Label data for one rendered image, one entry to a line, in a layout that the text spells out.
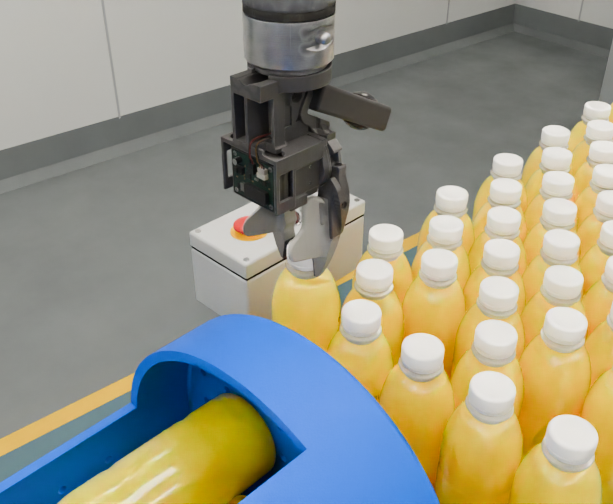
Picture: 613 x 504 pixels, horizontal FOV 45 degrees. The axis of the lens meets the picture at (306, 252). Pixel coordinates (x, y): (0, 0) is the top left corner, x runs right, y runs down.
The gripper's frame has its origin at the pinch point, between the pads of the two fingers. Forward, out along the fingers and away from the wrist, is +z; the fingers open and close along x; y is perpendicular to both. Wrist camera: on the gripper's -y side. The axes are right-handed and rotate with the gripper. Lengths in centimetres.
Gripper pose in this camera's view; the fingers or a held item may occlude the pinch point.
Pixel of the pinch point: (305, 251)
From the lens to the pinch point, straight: 74.6
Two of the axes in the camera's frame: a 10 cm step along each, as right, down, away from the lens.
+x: 7.1, 3.9, -5.8
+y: -7.0, 3.9, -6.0
